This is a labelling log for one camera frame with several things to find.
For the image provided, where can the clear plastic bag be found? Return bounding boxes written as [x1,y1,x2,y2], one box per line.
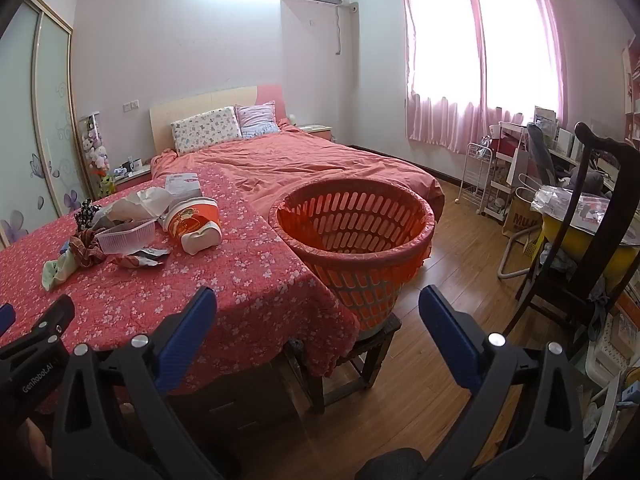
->
[530,184,627,234]

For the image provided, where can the cream cloth item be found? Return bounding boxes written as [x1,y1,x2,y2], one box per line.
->
[107,186,174,224]

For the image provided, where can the white wire cart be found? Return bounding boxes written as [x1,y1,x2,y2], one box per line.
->
[464,142,506,219]

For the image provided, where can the white shopping bag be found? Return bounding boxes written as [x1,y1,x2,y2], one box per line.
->
[505,149,531,187]

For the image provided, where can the white floral pillow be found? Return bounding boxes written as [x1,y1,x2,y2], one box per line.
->
[171,106,243,156]

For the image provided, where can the torn white envelope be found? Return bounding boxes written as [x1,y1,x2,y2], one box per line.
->
[164,172,204,199]

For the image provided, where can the white printed snack wrapper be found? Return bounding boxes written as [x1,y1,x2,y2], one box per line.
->
[135,247,172,265]

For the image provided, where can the yellow plastic basin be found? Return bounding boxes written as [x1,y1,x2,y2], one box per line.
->
[541,209,640,282]

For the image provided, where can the red floral tablecloth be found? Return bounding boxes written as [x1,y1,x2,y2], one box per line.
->
[0,165,362,413]

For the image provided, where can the bed with coral duvet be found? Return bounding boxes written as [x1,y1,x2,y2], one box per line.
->
[149,85,446,243]

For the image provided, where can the white perforated plastic basket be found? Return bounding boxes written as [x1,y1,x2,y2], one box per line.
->
[584,310,640,387]

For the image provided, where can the black floral cloth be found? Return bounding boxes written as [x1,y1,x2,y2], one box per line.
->
[74,198,109,231]

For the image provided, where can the brown paper bag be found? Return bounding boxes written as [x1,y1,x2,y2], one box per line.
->
[502,194,544,247]

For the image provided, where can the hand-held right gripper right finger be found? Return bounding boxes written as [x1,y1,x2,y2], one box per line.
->
[418,285,587,480]

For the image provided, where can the hanging bag of plush toys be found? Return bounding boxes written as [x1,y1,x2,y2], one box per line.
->
[80,113,112,173]

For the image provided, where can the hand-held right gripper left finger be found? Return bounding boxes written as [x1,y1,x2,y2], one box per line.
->
[51,286,223,480]

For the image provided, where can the dark wooden stool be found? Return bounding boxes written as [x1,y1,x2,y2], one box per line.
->
[284,311,404,415]

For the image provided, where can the floral glass sliding wardrobe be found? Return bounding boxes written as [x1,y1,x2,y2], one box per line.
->
[0,0,97,252]

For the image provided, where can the pink striped pillow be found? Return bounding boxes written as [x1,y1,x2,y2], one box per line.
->
[235,101,281,139]

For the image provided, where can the dark wooden chair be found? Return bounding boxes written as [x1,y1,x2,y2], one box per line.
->
[502,121,640,357]

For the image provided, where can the red plaid cloth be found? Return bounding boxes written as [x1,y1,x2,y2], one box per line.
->
[68,234,106,267]

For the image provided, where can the pink sheer curtain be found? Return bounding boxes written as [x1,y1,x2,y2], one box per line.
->
[398,0,569,142]

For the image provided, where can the grey office chair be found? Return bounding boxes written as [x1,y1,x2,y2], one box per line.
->
[525,122,560,187]

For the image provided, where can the red snack wrapper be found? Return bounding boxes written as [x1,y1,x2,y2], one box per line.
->
[110,254,151,270]

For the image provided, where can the red white instant noodle cup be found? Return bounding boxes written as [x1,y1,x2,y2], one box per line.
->
[162,196,223,255]

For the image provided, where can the clear plastic food container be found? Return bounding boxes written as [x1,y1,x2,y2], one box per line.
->
[94,218,158,255]

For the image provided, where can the pale sock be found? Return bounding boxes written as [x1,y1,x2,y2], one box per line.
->
[40,252,76,292]

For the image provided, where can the pink nightstand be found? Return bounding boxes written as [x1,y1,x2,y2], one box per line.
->
[112,159,154,194]
[298,124,335,143]

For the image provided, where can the orange plastic laundry basket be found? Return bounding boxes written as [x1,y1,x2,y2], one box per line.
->
[268,178,436,337]

